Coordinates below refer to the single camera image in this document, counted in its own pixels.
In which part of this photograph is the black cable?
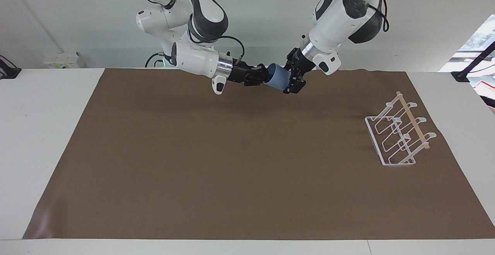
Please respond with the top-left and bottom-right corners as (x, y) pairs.
(343, 0), (390, 32)
(196, 35), (246, 65)
(145, 52), (166, 69)

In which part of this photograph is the blue cup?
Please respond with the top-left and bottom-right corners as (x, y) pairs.
(264, 63), (295, 92)

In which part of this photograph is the white wire cup holder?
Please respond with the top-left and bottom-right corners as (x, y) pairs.
(364, 90), (438, 167)

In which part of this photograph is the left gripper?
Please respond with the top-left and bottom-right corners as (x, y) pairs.
(283, 48), (317, 95)

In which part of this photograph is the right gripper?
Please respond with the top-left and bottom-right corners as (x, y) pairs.
(227, 58), (270, 87)

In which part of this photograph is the black stand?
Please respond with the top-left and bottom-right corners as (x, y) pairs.
(0, 54), (22, 80)
(451, 41), (495, 83)

